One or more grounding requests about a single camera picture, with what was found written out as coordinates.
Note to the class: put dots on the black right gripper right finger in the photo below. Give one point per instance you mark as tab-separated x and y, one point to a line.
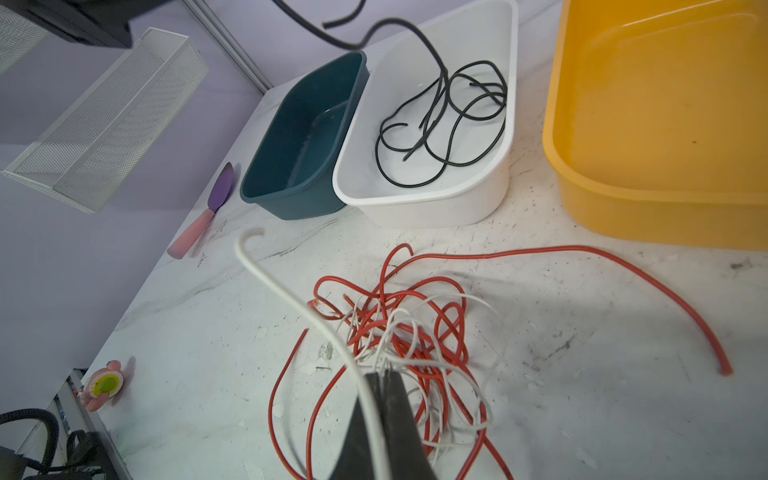
406	454

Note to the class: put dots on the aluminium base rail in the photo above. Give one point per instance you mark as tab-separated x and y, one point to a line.
88	454

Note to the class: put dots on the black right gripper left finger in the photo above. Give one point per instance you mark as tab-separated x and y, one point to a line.
354	461

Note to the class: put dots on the teal plastic bin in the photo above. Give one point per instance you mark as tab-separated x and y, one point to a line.
291	172

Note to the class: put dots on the yellow plastic bin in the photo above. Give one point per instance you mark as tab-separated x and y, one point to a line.
656	120

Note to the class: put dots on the white plastic bin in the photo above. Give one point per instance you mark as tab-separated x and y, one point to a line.
428	146

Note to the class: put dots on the pink small toy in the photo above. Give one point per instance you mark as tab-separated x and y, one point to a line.
102	386

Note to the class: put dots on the white mesh two-tier shelf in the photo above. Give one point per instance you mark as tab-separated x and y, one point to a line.
86	154

